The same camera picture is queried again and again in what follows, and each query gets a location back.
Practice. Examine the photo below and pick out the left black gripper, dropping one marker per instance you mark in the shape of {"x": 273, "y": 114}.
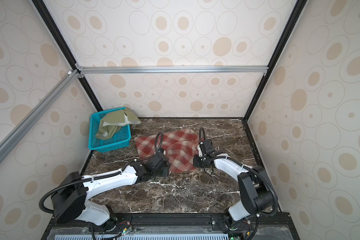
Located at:
{"x": 165, "y": 167}

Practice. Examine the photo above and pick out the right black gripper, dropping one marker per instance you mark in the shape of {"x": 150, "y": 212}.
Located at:
{"x": 196, "y": 162}

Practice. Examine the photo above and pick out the red plaid skirt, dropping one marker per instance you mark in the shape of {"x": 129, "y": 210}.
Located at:
{"x": 180, "y": 147}

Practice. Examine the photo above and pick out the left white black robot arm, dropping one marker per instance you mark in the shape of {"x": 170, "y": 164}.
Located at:
{"x": 71, "y": 199}

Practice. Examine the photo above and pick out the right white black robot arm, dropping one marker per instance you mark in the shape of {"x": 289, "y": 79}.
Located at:
{"x": 258, "y": 196}

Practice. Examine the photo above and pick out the olive green skirt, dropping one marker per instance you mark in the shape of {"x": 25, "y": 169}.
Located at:
{"x": 113, "y": 121}

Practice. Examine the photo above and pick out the horizontal aluminium back rail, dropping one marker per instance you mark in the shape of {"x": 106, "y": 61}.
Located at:
{"x": 173, "y": 70}

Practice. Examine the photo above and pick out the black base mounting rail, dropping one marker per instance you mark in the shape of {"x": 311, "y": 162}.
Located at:
{"x": 204, "y": 226}

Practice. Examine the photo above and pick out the diagonal aluminium left rail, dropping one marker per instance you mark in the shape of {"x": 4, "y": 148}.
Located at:
{"x": 14, "y": 137}

